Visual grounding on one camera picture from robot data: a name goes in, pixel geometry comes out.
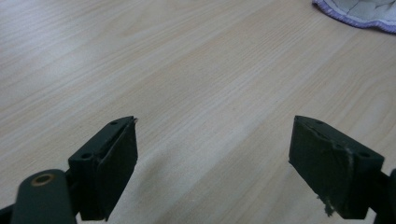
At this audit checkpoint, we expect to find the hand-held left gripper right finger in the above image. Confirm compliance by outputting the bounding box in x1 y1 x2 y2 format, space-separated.
288 115 385 220

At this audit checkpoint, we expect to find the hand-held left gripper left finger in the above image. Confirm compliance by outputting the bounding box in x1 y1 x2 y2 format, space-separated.
68 116 139 222

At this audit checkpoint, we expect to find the white towel with purple edge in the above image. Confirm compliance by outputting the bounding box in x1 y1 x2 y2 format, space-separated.
312 0 396 35

